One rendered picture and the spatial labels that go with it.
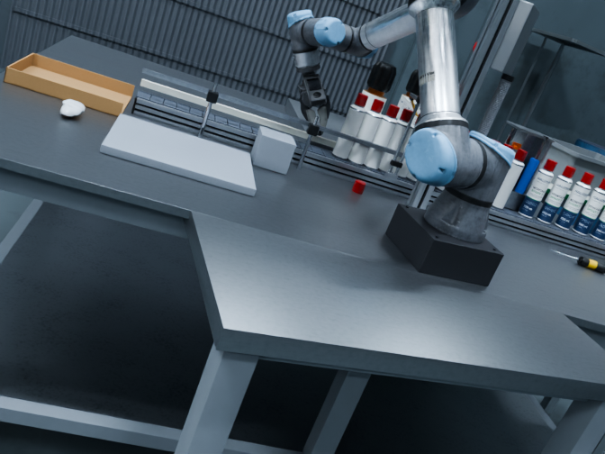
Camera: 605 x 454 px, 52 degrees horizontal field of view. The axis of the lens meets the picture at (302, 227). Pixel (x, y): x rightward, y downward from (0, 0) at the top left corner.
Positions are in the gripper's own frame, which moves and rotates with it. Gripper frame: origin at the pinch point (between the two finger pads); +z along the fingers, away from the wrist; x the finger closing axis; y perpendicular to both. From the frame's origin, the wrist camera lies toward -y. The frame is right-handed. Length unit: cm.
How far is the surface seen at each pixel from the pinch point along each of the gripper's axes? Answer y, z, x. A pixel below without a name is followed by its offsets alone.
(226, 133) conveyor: -5.8, -6.9, 27.6
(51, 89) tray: -14, -30, 69
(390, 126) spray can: -3.3, 1.8, -21.1
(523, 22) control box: -18, -23, -57
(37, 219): 39, 22, 105
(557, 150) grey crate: 145, 82, -151
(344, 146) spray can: -2.5, 5.2, -6.4
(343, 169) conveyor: -5.6, 11.5, -4.6
